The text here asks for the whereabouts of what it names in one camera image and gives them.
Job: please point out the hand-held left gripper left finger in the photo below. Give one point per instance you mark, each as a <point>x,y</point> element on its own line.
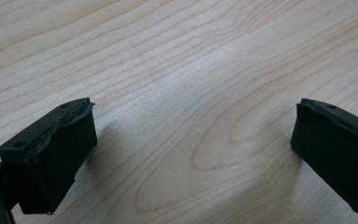
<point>52,155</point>

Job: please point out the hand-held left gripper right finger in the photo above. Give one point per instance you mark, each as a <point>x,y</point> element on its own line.
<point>338,149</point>

